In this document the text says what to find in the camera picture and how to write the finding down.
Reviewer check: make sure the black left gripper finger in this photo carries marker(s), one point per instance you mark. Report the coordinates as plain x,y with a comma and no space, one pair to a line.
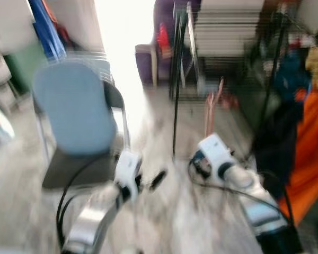
158,180

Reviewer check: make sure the pink plastic clothes hanger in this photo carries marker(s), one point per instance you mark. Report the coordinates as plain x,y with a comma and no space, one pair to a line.
213,106

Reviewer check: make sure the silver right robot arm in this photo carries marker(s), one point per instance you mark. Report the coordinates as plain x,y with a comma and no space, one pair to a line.
259,206

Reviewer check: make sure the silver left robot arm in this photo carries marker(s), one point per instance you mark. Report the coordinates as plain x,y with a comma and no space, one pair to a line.
95,217

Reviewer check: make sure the grey seat folding chair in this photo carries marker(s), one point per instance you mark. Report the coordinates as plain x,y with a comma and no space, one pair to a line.
77,169

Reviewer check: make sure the dark navy shirt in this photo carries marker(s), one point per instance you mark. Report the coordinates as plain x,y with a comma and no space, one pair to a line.
275,153

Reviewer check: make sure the black metal drying rack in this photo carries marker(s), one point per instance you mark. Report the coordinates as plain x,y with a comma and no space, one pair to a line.
177,79

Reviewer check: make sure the blue oblong cushion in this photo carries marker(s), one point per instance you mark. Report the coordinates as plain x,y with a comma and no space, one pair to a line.
74,108

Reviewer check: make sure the orange shirt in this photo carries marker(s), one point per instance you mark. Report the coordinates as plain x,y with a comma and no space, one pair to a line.
310,153

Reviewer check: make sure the purple armchair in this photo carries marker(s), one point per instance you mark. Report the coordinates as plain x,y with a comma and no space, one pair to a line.
148,58

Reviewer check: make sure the cream couch cushion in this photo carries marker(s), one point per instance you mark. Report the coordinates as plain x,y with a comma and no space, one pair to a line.
228,29

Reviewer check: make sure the green plastic storage bin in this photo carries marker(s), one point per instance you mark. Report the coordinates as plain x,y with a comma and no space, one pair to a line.
26,66

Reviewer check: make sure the blue hanging garment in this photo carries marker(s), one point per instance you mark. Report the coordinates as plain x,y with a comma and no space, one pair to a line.
45,29

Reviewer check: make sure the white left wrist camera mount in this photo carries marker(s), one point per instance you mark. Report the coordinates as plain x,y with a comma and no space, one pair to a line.
128,169

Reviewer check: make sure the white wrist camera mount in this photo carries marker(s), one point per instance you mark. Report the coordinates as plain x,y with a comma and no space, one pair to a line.
216,153
128,169

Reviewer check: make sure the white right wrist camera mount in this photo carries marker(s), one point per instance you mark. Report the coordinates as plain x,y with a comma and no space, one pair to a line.
216,153

